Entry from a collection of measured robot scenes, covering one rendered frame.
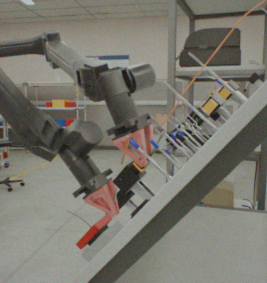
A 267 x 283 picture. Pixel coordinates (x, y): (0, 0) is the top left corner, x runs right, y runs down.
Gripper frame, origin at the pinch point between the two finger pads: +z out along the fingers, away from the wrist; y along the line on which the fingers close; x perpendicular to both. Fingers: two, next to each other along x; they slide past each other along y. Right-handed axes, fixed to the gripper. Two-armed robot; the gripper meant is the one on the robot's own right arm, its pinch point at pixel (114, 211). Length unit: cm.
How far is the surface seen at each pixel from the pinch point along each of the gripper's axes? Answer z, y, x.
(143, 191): -0.4, -1.1, -10.2
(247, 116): -2.5, -26.1, -39.8
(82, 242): -0.8, -25.3, -9.8
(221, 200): 33, 100, 12
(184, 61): -35, 103, -15
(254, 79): -7, 71, -37
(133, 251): 6.6, -15.0, -9.0
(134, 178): -3.8, -2.2, -10.7
